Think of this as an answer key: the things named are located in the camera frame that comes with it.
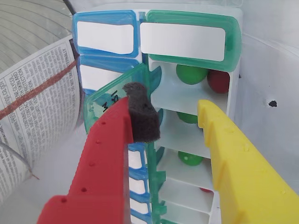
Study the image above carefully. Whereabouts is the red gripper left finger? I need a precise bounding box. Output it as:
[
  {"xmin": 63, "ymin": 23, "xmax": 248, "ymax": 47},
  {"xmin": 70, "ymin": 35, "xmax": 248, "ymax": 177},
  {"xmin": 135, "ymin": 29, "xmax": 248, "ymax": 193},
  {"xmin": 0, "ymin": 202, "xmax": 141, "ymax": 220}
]
[{"xmin": 37, "ymin": 82, "xmax": 161, "ymax": 224}]

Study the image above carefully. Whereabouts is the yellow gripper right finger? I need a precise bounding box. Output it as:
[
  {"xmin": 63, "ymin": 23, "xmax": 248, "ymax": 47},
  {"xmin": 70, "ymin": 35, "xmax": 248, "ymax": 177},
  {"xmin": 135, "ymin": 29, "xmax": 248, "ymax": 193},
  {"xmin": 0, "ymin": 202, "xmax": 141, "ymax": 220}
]
[{"xmin": 197, "ymin": 99, "xmax": 299, "ymax": 224}]

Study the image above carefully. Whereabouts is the white printed label bottle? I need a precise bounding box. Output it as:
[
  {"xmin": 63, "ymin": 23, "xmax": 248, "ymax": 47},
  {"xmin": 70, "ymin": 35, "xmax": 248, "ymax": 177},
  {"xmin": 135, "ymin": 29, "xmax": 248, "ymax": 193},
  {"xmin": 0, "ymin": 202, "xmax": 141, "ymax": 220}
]
[{"xmin": 0, "ymin": 0, "xmax": 81, "ymax": 203}]

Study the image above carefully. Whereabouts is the white table cloth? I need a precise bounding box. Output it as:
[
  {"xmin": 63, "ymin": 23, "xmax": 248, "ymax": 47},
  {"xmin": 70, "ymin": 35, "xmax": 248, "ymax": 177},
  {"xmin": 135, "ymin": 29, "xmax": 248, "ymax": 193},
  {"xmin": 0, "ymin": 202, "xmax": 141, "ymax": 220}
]
[{"xmin": 0, "ymin": 0, "xmax": 299, "ymax": 224}]

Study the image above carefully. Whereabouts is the thin grey wire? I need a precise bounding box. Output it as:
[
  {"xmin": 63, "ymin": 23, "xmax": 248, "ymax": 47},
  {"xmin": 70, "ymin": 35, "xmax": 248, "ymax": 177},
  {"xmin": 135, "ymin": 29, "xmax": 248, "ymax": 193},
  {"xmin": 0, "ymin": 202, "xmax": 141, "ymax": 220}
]
[{"xmin": 0, "ymin": 141, "xmax": 40, "ymax": 181}]

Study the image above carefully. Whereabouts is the weekly pill organizer box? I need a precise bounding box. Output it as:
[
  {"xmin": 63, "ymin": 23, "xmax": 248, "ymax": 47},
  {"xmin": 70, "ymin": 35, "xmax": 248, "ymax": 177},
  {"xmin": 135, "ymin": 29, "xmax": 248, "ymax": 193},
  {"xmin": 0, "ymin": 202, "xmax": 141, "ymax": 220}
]
[{"xmin": 71, "ymin": 9, "xmax": 243, "ymax": 224}]

